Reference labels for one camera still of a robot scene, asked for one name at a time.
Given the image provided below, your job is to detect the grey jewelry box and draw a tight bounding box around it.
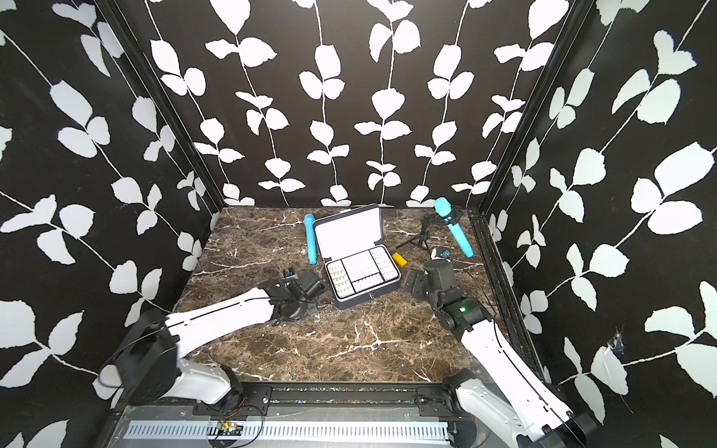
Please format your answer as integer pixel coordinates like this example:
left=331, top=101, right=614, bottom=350
left=312, top=205, right=403, bottom=310

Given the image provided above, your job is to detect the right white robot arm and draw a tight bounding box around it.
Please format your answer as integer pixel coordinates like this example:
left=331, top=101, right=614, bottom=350
left=405, top=259, right=598, bottom=447

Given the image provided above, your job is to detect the black tripod mic stand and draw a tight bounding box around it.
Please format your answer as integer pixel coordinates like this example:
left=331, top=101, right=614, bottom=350
left=393, top=205, right=464, bottom=256

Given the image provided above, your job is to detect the black mounting rail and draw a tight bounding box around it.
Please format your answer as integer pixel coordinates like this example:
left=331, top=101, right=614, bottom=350
left=194, top=382, right=468, bottom=420

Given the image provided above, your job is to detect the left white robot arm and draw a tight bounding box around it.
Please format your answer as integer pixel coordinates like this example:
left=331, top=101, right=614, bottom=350
left=93, top=270, right=326, bottom=411

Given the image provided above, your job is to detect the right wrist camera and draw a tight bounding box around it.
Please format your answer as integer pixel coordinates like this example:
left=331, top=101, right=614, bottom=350
left=431, top=246, right=451, bottom=261

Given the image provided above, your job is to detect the small circuit board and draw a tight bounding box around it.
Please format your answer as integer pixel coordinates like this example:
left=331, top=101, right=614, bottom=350
left=210, top=422, right=244, bottom=439

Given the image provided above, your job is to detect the blue microphone on stand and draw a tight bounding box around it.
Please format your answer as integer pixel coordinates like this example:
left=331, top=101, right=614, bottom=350
left=434, top=197, right=474, bottom=258

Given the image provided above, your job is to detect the yellow block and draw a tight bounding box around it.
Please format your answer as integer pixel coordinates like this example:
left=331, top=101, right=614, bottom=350
left=392, top=252, right=408, bottom=268

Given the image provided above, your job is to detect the white perforated strip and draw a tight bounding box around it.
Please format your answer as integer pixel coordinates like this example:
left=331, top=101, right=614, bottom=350
left=121, top=420, right=450, bottom=444

